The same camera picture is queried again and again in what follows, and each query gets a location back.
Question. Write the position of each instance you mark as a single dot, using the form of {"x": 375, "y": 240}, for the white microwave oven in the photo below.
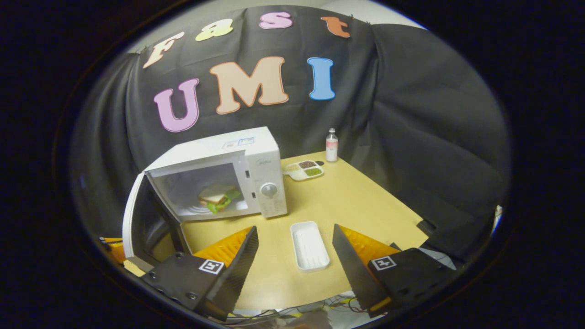
{"x": 265, "y": 155}

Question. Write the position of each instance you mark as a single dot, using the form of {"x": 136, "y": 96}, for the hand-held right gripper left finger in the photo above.
{"x": 235, "y": 274}

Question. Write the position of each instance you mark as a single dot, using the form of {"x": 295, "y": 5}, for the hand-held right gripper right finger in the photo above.
{"x": 354, "y": 269}

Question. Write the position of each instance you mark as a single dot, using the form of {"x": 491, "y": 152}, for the lettuce sandwich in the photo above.
{"x": 215, "y": 194}

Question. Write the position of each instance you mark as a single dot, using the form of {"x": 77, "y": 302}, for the small clear pink-label bottle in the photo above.
{"x": 332, "y": 146}

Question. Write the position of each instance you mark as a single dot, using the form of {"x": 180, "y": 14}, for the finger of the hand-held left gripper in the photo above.
{"x": 114, "y": 251}

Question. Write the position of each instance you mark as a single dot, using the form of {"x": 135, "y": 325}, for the white rectangular tray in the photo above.
{"x": 310, "y": 246}

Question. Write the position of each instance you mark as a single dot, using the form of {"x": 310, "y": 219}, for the white divided seasoning dish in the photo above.
{"x": 304, "y": 171}

